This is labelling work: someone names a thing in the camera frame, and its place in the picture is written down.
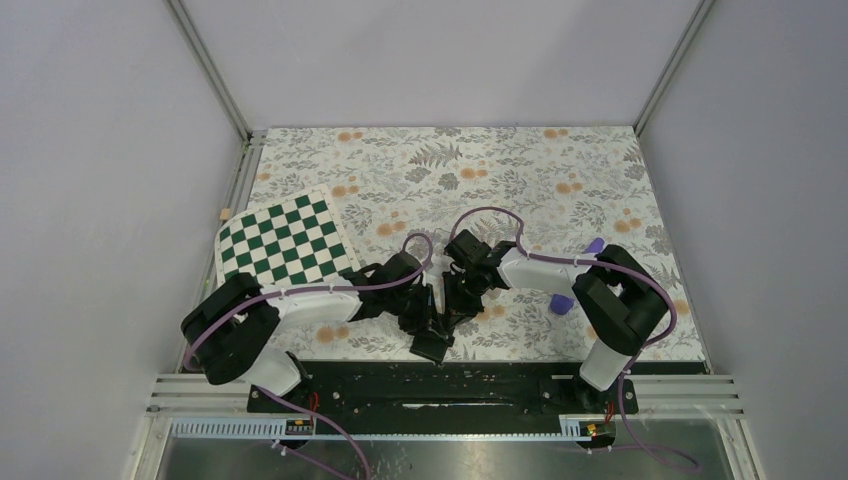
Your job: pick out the floral table mat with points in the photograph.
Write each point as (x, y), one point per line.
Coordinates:
(555, 189)

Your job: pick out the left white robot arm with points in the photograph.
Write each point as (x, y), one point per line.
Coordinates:
(229, 333)

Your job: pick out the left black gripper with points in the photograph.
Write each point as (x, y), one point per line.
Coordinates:
(427, 317)

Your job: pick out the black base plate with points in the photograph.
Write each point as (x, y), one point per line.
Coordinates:
(346, 391)

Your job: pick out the black leather card holder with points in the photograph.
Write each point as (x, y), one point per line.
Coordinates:
(432, 345)

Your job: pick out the white slotted cable duct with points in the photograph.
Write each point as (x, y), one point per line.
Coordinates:
(299, 428)

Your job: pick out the green white checkered board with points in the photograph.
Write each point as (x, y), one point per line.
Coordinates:
(294, 240)

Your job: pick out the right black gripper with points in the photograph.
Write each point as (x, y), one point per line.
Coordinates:
(456, 308)

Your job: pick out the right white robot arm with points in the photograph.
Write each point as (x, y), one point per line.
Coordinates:
(622, 303)

